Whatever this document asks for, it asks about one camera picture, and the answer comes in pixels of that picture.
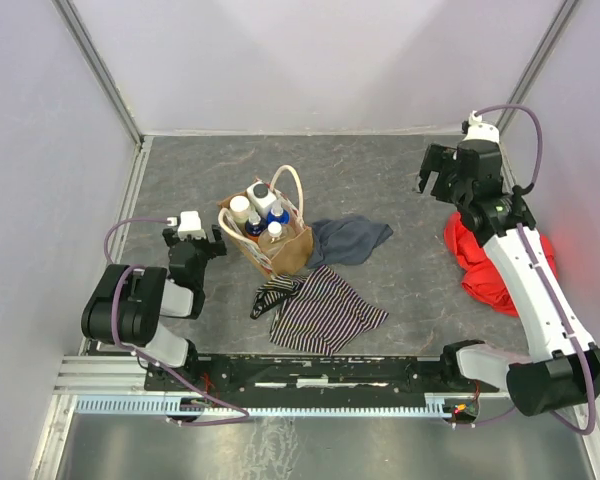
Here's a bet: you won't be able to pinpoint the striped dark garment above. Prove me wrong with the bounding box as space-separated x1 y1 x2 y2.
250 274 308 319

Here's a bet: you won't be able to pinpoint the canvas tote bag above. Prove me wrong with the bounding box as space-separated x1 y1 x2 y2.
217 165 313 278

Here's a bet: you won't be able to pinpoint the blue-grey cloth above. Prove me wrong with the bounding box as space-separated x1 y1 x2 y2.
306 215 393 269

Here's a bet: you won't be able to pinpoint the striped shirt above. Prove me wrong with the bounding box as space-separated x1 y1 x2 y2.
270 266 389 356

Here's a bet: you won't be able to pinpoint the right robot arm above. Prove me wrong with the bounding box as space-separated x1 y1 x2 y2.
418 139 600 416

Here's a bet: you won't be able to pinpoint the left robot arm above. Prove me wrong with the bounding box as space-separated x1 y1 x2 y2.
81 225 227 383

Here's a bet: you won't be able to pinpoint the dark blue small bottle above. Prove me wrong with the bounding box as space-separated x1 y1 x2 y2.
244 211 267 240

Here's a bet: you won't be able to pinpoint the cream cap bottle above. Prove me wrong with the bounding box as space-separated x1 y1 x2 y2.
229 195 251 225

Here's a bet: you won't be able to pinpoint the clear bottle white cap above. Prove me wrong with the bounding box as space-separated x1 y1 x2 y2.
258 221 296 259

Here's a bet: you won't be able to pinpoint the white bottle black cap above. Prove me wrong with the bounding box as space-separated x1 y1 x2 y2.
246 181 277 218

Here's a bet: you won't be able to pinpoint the red cloth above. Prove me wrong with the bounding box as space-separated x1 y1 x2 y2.
442 210 560 317

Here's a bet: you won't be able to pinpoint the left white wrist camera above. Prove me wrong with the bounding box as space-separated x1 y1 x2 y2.
167 211 206 240

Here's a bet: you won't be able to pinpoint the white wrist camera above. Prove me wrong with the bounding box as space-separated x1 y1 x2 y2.
461 110 500 144
167 211 206 240

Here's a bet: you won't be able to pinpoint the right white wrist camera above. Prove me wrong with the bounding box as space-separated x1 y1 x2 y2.
461 110 500 144

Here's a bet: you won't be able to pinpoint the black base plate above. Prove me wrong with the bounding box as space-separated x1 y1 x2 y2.
143 352 481 409

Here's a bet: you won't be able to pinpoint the blue cable duct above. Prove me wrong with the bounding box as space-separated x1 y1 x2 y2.
74 395 451 420

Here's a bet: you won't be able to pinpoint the aluminium frame rail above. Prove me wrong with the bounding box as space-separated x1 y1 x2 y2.
53 356 146 395

